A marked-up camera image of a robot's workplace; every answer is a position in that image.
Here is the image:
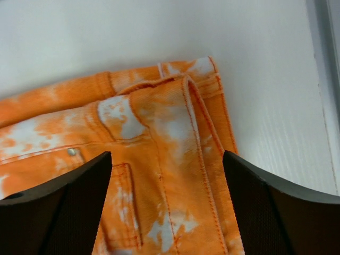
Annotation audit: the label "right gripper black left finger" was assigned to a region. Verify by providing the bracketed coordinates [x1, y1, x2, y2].
[1, 151, 112, 254]

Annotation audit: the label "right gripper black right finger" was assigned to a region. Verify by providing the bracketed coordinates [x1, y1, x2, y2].
[223, 151, 339, 254]

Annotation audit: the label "orange white tie-dye trousers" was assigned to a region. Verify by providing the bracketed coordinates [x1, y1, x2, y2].
[1, 57, 244, 254]

